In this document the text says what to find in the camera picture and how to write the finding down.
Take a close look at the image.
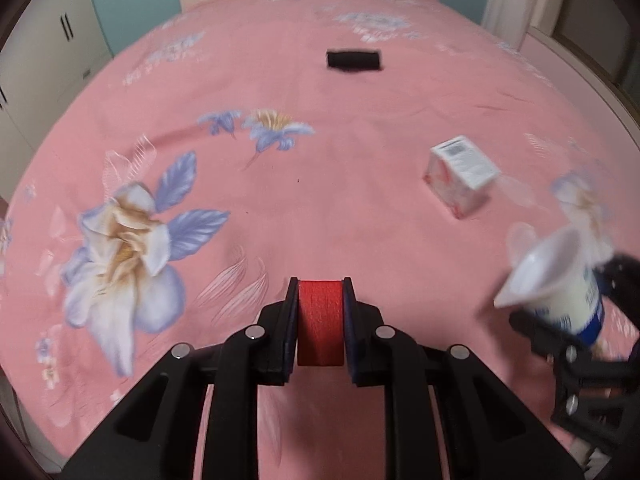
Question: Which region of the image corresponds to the white wardrobe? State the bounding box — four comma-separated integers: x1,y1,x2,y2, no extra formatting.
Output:
0,0,115,161

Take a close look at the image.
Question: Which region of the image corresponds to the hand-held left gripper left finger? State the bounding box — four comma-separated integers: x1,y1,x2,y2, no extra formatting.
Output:
60,276,301,480

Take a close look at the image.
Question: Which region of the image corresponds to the small white box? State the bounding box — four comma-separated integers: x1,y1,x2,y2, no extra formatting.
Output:
422,136,502,220

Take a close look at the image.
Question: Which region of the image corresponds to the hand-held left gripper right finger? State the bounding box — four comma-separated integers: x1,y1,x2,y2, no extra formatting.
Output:
342,276,586,480

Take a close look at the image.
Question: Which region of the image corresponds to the pink floral blanket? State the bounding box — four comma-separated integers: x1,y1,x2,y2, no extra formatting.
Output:
0,0,640,480

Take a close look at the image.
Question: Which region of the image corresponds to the window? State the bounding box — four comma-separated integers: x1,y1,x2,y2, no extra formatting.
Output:
530,0,640,128

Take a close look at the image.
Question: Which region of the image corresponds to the white curtain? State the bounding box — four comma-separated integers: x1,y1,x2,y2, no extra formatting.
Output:
481,0,545,52

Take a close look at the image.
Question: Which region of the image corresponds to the white yogurt cup blue label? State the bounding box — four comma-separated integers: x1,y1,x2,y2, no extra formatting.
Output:
493,225,607,350

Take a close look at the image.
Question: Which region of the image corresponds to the red foam block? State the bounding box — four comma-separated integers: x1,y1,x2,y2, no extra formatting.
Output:
297,280,346,367

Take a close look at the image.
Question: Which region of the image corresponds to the black rectangular object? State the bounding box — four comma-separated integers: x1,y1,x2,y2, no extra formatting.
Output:
325,48,384,74

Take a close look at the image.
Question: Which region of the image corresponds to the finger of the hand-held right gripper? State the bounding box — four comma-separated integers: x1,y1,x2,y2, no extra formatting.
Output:
592,254,640,333
509,307,640,443

